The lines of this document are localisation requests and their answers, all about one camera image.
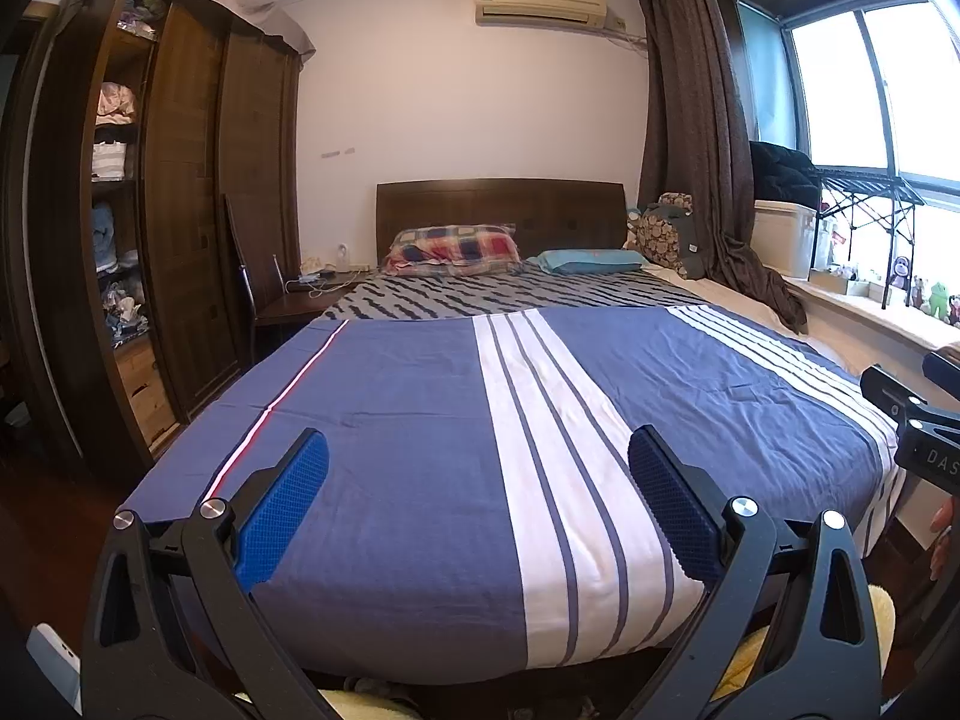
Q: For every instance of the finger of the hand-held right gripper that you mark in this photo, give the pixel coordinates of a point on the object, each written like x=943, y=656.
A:
x=941, y=371
x=889, y=397

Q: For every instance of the brown curtain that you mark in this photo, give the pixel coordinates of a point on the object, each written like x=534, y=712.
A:
x=690, y=127

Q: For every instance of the green frog toy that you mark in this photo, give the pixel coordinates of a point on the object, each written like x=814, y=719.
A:
x=937, y=298

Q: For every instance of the black padded cushion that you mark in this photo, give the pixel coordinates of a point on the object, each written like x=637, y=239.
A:
x=780, y=172

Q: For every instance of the wooden wardrobe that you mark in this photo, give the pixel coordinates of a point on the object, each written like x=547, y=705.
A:
x=187, y=202

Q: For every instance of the plaid pillow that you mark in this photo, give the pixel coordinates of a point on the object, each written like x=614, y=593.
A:
x=457, y=247

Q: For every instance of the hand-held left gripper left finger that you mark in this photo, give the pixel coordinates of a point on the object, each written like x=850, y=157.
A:
x=285, y=502

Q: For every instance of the patterned plush cushion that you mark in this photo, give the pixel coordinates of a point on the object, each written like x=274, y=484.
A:
x=664, y=236

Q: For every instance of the yellow fleece garment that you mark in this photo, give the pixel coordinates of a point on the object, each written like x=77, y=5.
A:
x=750, y=660

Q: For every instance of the black metal rack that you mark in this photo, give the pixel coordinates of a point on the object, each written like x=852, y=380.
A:
x=870, y=187

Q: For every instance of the zebra pattern bed sheet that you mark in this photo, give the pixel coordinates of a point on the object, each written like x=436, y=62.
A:
x=510, y=292

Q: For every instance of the wall air conditioner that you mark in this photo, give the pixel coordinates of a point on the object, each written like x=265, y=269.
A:
x=540, y=4

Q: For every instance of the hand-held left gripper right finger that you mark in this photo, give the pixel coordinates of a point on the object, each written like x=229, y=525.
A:
x=675, y=502

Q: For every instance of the monkey toy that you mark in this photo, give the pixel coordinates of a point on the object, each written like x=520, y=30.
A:
x=900, y=271

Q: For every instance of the striped bed blanket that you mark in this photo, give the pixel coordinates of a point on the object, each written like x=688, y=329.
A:
x=405, y=427

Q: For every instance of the wooden chair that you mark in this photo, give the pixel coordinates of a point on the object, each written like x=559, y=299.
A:
x=285, y=307

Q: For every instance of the white flat device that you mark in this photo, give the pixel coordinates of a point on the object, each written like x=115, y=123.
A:
x=56, y=667

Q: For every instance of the white storage box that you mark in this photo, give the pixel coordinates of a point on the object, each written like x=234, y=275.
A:
x=784, y=240

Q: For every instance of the teal pillow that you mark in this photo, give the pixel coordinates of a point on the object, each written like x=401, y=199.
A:
x=589, y=260

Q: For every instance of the person's right hand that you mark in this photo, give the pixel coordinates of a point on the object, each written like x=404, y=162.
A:
x=943, y=525

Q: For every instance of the window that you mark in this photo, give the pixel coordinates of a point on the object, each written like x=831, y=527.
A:
x=840, y=90

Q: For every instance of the pink folded clothes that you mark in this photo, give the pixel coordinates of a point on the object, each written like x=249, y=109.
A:
x=116, y=103

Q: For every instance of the striped folded clothes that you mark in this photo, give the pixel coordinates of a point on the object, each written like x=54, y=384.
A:
x=110, y=161

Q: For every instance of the wooden headboard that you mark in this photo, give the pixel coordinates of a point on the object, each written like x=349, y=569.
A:
x=510, y=210

